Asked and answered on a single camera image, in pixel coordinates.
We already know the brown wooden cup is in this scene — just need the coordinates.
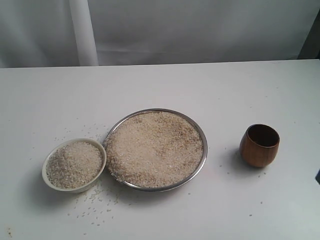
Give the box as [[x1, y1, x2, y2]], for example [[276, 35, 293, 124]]
[[239, 124, 280, 168]]

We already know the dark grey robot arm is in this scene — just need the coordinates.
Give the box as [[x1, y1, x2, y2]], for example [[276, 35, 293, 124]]
[[315, 170, 320, 185]]

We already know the steel bowl of rice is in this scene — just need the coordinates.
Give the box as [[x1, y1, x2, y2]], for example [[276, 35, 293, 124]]
[[103, 108, 208, 192]]

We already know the white ceramic bowl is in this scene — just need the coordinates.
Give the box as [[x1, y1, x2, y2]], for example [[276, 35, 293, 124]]
[[41, 138, 106, 194]]

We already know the white backdrop curtain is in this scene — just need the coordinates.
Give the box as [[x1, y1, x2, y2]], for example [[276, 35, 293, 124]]
[[0, 0, 320, 68]]

